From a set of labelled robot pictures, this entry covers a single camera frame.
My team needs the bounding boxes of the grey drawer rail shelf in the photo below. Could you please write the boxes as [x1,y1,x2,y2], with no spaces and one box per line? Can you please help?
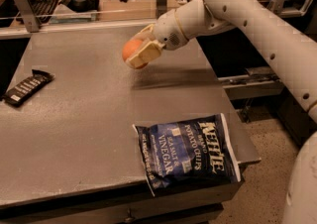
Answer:
[219,66,284,100]

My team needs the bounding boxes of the left metal bracket post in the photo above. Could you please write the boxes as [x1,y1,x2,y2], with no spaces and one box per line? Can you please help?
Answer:
[14,0,41,33]

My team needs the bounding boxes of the black headphones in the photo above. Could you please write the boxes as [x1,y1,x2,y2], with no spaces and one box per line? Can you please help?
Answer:
[60,0,99,13]

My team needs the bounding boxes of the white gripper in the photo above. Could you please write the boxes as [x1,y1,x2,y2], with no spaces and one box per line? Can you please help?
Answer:
[134,9,188,64]

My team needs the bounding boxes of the black snack bar wrapper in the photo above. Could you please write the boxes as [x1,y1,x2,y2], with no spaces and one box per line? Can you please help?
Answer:
[2,69,54,107]

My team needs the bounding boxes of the black keyboard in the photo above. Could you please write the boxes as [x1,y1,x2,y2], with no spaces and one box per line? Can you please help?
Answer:
[29,0,59,24]

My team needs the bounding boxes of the orange fruit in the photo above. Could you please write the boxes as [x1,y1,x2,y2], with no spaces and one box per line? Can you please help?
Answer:
[122,39,147,69]

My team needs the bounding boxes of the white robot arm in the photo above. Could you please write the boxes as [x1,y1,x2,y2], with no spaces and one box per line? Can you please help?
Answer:
[124,0,317,224]

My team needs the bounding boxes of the blue Kettle chip bag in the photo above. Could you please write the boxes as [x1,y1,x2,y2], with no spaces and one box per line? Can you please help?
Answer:
[134,113,241,195]

